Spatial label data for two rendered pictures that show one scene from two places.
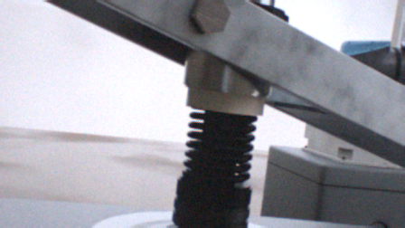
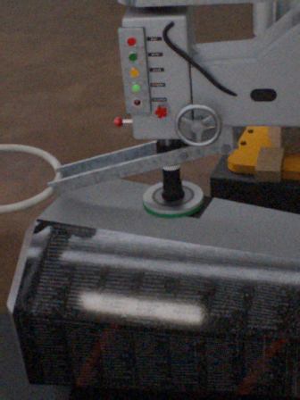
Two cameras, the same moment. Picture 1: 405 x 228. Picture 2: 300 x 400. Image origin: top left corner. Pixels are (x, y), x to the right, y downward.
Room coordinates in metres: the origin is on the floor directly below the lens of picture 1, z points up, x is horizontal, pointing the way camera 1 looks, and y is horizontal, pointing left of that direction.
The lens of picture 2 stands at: (2.32, 1.23, 2.22)
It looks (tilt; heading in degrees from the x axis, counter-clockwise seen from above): 31 degrees down; 216
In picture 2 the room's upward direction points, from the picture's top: 5 degrees counter-clockwise
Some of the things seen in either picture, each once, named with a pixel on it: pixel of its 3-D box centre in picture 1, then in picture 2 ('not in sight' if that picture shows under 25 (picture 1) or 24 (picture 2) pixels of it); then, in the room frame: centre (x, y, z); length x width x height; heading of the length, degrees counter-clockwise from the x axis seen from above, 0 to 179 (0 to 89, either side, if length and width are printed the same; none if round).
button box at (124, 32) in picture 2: not in sight; (135, 70); (0.61, -0.03, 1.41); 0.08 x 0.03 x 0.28; 115
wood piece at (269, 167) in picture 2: not in sight; (270, 163); (-0.01, 0.13, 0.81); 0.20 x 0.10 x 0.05; 20
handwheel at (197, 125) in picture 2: not in sight; (198, 120); (0.54, 0.14, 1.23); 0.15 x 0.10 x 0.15; 115
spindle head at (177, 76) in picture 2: not in sight; (187, 71); (0.44, 0.05, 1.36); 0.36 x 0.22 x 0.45; 115
